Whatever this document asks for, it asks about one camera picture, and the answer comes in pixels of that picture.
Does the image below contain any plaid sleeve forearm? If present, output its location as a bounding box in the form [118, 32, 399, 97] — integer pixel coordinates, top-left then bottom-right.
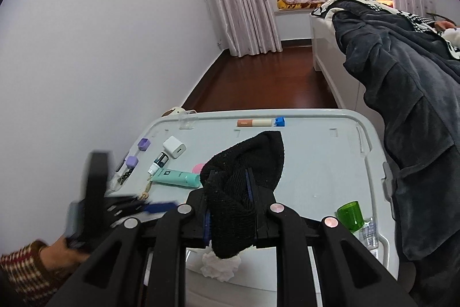
[1, 240, 53, 306]

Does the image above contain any person left hand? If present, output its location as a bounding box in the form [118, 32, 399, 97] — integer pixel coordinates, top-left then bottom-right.
[38, 235, 90, 272]

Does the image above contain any clear small bottle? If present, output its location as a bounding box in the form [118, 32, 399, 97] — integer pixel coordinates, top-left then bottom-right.
[359, 218, 379, 250]

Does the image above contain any green plastic cup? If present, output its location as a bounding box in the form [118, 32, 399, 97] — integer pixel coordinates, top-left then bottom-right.
[336, 201, 364, 233]

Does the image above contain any small black white bottle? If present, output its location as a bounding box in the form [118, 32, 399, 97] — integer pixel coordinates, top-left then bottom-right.
[147, 152, 169, 176]

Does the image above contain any teal cosmetic tube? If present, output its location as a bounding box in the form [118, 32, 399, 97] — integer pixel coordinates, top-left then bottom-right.
[150, 168, 201, 188]

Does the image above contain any crumpled white tissue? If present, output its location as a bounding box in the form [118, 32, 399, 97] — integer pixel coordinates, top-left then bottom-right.
[200, 242, 242, 282]

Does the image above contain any white charger plug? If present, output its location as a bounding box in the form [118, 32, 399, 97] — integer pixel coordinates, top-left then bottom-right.
[163, 136, 186, 159]

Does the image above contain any pink oval case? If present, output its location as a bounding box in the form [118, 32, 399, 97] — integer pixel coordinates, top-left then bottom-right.
[192, 164, 204, 174]

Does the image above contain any clear plastic lid latch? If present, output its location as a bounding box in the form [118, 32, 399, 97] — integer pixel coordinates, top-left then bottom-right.
[179, 110, 199, 130]

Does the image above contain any small blue cube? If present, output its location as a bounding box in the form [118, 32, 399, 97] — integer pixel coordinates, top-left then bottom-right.
[274, 117, 285, 127]

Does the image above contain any orange and cream tube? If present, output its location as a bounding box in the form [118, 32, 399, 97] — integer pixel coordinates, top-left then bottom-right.
[236, 119, 274, 128]

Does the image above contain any dark grey fleece blanket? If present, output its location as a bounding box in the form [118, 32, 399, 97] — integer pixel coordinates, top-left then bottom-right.
[331, 0, 459, 306]

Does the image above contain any gold keychain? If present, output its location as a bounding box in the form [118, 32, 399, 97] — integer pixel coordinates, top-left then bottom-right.
[139, 181, 152, 201]

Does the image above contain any white bed frame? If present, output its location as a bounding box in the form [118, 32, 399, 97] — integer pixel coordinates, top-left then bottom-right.
[310, 16, 384, 140]

